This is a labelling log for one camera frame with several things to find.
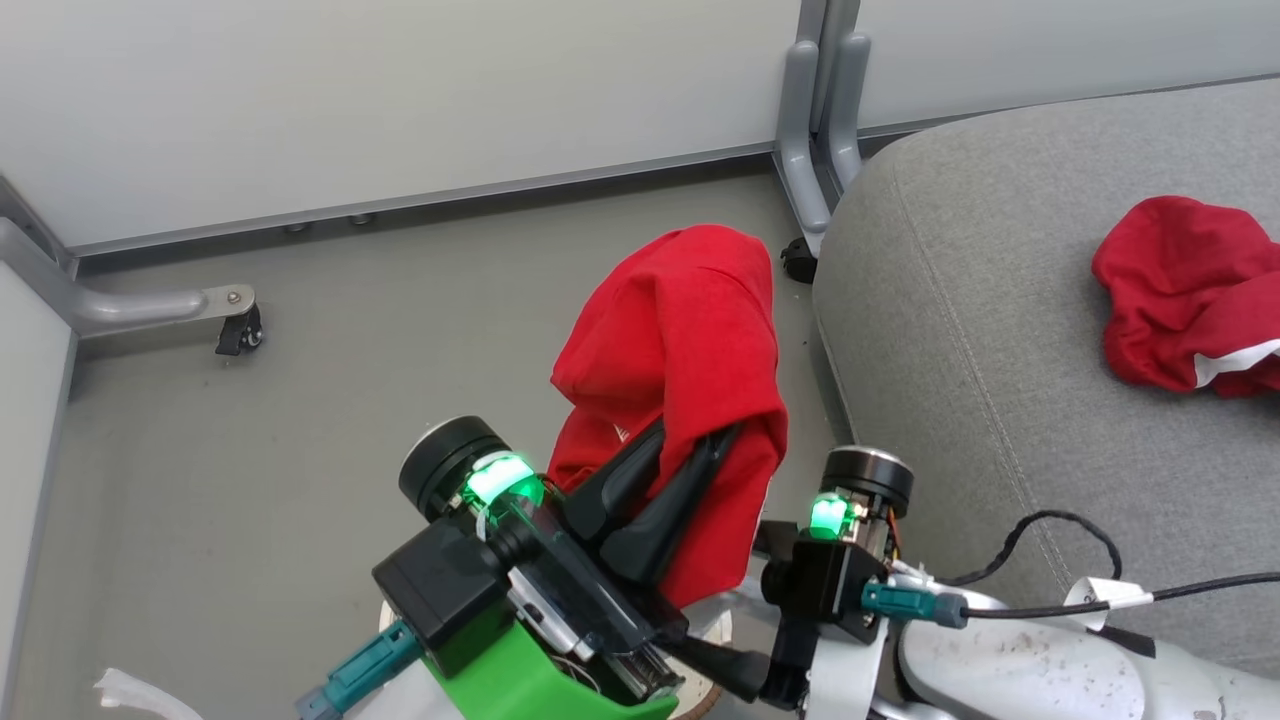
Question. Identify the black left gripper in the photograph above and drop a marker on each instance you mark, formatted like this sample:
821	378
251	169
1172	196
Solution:
590	600

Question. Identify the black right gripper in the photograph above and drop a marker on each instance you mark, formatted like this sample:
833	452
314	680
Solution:
790	670

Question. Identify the plain red garment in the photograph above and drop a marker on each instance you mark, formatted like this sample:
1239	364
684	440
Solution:
680	330

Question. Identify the red lettered basketball jersey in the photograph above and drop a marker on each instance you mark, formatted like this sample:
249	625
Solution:
1170	280

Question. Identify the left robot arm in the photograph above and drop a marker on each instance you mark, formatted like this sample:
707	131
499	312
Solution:
450	460

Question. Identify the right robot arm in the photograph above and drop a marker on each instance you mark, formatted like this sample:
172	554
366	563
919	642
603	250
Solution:
1000	670

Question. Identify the cream perforated laundry basket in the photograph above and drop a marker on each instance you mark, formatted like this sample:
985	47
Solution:
715	650

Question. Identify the black caster wheel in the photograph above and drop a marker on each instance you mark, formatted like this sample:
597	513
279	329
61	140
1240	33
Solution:
798	262
240	335

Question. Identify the grey fabric sofa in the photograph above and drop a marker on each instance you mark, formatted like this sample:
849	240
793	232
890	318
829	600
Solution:
1000	350

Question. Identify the white partition panel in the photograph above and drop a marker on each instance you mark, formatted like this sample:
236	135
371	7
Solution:
1050	50
350	100
25	450

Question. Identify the white crumpled plastic strip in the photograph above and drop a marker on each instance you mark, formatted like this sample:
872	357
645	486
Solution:
135	690

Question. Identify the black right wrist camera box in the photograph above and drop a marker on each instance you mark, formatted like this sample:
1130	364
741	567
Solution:
830	590

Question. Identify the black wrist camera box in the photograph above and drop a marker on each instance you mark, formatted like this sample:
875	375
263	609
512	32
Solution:
450	590
830	590

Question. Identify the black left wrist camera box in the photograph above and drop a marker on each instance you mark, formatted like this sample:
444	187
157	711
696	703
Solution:
450	590

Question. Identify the green printed camera mount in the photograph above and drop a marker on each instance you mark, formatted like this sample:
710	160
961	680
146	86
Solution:
510	680

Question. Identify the grey partition foot bracket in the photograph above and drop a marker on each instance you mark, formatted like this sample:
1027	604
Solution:
800	150
850	100
130	302

